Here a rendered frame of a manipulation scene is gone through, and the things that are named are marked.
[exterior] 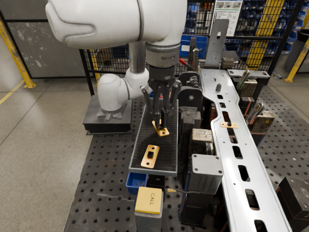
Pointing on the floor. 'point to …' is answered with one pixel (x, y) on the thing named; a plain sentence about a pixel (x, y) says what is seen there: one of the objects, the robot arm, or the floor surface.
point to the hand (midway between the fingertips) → (160, 118)
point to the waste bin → (296, 49)
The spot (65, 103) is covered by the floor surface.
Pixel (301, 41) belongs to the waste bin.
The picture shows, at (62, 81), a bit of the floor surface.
